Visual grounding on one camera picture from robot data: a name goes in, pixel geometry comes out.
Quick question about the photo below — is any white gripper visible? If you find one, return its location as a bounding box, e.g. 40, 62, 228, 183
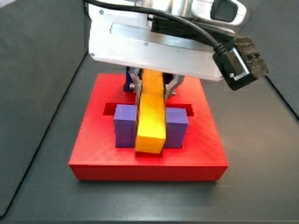
88, 4, 222, 105

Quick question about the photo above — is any yellow long block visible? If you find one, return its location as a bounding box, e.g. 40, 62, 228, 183
135, 69, 166, 154

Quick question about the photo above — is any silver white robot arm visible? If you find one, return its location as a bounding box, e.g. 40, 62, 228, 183
84, 0, 247, 95

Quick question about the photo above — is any red slotted board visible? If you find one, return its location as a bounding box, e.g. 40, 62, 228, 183
70, 73, 228, 181

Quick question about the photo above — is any dark blue U-shaped block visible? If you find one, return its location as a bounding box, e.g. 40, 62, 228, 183
124, 66, 171, 92

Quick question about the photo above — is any purple U-shaped block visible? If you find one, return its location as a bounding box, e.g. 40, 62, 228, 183
114, 104, 190, 149

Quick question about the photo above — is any black camera cable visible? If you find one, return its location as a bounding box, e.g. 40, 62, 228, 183
83, 0, 230, 55

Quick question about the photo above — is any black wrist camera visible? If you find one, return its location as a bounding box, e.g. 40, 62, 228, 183
212, 37, 269, 91

